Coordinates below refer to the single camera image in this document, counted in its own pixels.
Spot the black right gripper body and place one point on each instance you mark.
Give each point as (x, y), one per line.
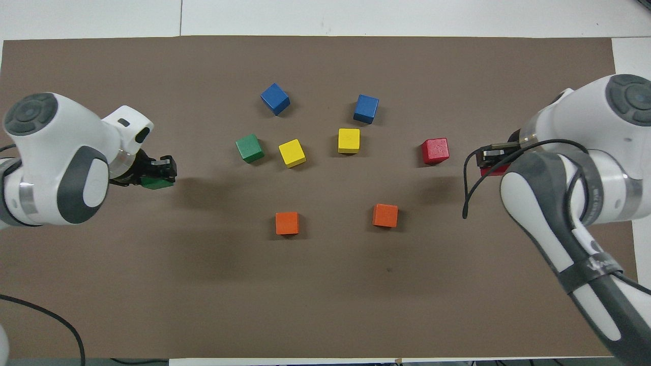
(516, 138)

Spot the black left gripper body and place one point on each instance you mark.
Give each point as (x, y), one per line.
(146, 165)

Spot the red wooden cube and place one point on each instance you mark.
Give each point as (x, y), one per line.
(435, 150)
(493, 171)

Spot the green wooden cube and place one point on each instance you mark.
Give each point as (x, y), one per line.
(249, 148)
(155, 183)

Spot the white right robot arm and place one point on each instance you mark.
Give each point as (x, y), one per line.
(559, 203)

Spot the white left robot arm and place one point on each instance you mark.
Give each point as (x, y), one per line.
(51, 162)

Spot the yellow wooden cube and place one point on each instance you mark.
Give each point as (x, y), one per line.
(292, 152)
(349, 140)

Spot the orange wooden cube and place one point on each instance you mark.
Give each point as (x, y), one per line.
(287, 223)
(385, 215)

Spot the blue wooden cube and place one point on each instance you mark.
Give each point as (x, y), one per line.
(366, 108)
(275, 98)

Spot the brown paper mat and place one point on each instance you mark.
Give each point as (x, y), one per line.
(325, 295)

